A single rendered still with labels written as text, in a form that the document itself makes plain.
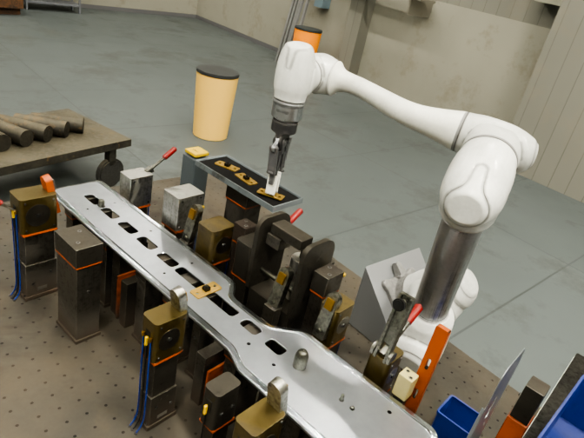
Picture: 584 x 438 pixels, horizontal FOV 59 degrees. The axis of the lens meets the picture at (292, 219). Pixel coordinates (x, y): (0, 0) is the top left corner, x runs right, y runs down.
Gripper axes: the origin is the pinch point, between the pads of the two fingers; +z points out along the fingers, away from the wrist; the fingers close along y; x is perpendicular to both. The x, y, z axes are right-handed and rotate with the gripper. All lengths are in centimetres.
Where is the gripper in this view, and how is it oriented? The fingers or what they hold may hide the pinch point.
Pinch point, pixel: (273, 182)
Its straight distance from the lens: 156.8
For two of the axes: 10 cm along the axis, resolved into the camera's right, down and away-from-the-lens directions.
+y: -3.4, 3.8, -8.6
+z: -1.9, 8.7, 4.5
